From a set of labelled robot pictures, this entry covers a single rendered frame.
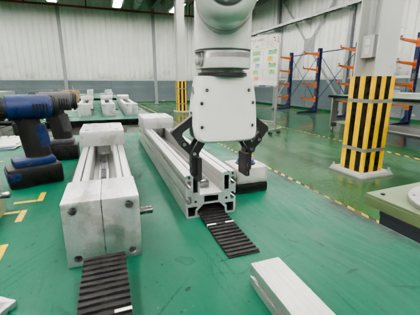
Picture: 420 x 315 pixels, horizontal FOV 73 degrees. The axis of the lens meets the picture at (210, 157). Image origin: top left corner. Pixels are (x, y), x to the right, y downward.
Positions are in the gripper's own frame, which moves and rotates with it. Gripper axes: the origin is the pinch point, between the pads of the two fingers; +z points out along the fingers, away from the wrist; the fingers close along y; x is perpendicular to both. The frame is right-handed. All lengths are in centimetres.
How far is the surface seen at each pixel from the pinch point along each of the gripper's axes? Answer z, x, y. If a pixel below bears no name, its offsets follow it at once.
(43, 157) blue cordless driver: 4.0, 36.6, -32.9
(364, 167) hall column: 78, 190, 252
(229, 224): 10.0, -0.5, 1.5
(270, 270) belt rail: 7.6, -16.9, -0.4
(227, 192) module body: 6.5, 5.1, 3.5
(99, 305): 7.2, -16.6, -19.4
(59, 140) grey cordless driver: 4, 60, -32
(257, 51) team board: -77, 506, 283
